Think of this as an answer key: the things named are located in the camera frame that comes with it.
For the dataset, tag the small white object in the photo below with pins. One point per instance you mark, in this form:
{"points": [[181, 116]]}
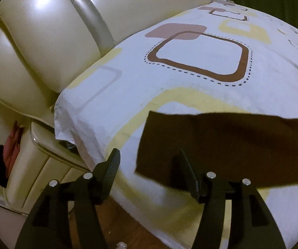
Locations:
{"points": [[121, 245]]}

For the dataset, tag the white patterned bed sheet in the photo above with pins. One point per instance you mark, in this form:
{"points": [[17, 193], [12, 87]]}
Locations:
{"points": [[203, 54]]}

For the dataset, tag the black cloth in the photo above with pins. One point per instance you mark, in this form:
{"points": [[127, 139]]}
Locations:
{"points": [[0, 166]]}

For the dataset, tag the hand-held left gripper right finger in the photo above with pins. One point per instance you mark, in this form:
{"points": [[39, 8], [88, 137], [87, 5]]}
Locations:
{"points": [[192, 179]]}

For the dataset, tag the cream leather headboard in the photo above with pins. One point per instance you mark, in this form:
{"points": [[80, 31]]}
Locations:
{"points": [[48, 33]]}

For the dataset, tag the brown small cloth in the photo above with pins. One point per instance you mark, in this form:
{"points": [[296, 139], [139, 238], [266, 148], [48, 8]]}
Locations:
{"points": [[216, 145]]}

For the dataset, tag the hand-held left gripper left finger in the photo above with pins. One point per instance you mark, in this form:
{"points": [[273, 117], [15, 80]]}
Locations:
{"points": [[113, 166]]}

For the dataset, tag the cream bedside table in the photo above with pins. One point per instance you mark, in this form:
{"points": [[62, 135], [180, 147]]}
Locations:
{"points": [[41, 158]]}

